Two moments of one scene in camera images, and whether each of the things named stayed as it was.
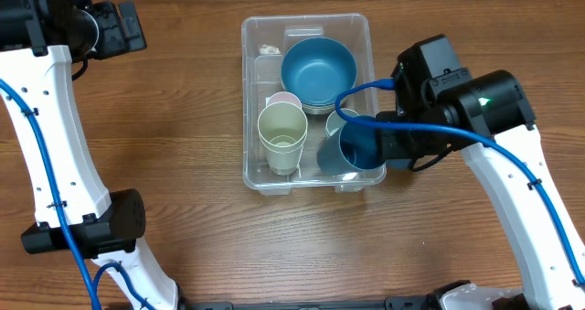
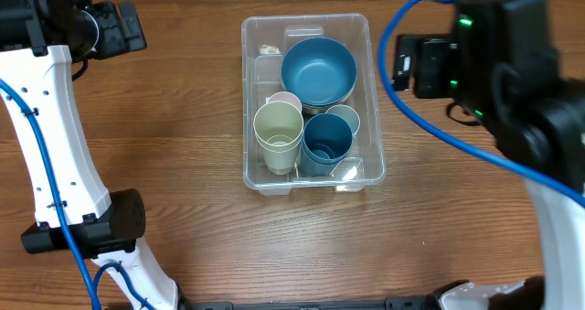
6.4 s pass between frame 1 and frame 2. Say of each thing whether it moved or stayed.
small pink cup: stayed
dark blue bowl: stayed
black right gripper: moved
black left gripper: stayed
